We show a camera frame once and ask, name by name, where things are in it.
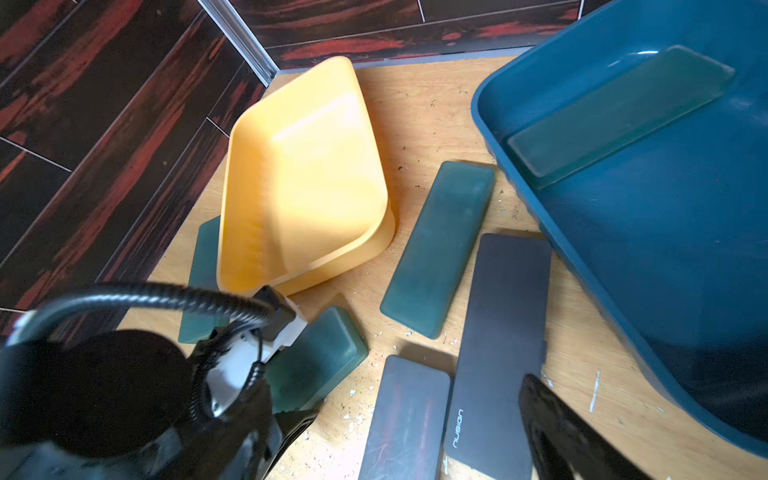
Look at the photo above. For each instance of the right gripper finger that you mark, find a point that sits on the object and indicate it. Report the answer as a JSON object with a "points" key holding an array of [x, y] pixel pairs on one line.
{"points": [[562, 444]]}

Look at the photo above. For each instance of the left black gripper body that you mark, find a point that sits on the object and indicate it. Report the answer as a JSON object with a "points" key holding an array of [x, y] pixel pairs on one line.
{"points": [[124, 405]]}

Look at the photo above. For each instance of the black pencil case upper middle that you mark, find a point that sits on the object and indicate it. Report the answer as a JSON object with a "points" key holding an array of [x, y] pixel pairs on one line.
{"points": [[503, 340]]}

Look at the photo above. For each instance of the black pencil case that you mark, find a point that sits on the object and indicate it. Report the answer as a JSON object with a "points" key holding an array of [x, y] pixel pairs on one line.
{"points": [[408, 422], [503, 340]]}

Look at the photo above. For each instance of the black pencil case lower middle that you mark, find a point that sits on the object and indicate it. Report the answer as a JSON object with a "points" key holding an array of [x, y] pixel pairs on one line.
{"points": [[408, 422]]}

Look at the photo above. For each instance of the teal plastic storage tray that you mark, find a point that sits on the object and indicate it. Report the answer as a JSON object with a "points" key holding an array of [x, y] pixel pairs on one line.
{"points": [[669, 234]]}

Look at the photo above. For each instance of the yellow plastic storage tray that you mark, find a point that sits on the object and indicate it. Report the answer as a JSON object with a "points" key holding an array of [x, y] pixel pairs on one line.
{"points": [[305, 197]]}

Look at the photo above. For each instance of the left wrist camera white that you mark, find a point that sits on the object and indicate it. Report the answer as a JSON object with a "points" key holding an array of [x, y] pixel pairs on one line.
{"points": [[228, 376]]}

